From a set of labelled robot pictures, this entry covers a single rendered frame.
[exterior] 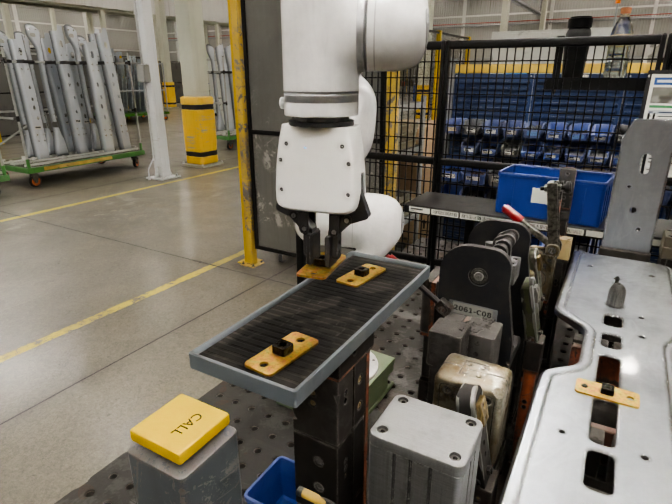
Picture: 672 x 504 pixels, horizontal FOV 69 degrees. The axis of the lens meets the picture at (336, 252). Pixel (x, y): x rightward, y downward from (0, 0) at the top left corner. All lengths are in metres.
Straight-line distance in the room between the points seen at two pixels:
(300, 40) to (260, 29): 3.08
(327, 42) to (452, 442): 0.41
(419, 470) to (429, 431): 0.04
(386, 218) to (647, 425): 0.55
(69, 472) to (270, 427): 1.27
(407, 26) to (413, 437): 0.40
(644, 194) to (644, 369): 0.65
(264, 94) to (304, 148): 3.06
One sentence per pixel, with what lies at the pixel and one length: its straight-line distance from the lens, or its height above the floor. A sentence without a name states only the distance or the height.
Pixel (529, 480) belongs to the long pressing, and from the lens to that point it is 0.67.
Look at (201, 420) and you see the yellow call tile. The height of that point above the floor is 1.16.
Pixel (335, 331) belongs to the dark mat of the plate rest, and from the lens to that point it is 0.58.
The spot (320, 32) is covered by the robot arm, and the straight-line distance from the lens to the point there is 0.54.
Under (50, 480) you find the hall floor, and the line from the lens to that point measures 2.31.
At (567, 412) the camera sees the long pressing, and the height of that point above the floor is 1.00.
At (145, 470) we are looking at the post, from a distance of 0.48.
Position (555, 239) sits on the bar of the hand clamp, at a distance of 1.23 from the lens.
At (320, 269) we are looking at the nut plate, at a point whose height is 1.22.
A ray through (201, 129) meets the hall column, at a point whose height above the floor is 0.61.
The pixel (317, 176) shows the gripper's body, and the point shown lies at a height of 1.33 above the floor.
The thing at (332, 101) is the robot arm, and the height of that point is 1.42.
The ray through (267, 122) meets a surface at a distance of 3.62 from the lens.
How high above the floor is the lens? 1.44
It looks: 20 degrees down
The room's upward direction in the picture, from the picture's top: straight up
